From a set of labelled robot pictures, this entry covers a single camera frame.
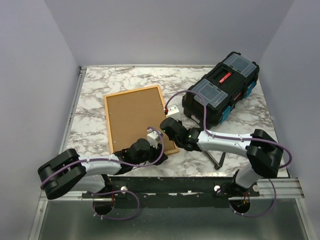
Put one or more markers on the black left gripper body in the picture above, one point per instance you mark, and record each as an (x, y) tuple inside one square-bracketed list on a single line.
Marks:
[(152, 154)]

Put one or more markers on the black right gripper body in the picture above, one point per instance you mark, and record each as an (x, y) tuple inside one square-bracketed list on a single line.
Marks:
[(177, 141)]

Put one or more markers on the orange wooden picture frame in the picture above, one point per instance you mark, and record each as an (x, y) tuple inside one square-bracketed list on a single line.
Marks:
[(129, 113)]

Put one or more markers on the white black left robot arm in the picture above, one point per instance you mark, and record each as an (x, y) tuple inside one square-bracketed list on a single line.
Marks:
[(62, 173)]

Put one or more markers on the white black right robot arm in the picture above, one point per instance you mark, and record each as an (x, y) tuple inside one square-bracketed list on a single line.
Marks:
[(263, 153)]

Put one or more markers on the grey metal clamp tool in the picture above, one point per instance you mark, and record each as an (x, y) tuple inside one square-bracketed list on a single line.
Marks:
[(217, 164)]

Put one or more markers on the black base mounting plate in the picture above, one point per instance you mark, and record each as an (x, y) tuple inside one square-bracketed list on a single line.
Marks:
[(128, 200)]

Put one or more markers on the black plastic toolbox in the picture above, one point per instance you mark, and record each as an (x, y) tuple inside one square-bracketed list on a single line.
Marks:
[(230, 81)]

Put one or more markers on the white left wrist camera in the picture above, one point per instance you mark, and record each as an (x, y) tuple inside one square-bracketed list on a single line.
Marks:
[(153, 138)]

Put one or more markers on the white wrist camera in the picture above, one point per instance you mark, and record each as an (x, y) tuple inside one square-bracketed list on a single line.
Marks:
[(172, 111), (153, 138)]

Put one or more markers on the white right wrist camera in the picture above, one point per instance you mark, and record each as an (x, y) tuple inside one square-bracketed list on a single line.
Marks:
[(172, 111)]

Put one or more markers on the aluminium extrusion rail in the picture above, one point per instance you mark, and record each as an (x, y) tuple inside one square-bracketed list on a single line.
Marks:
[(284, 188)]

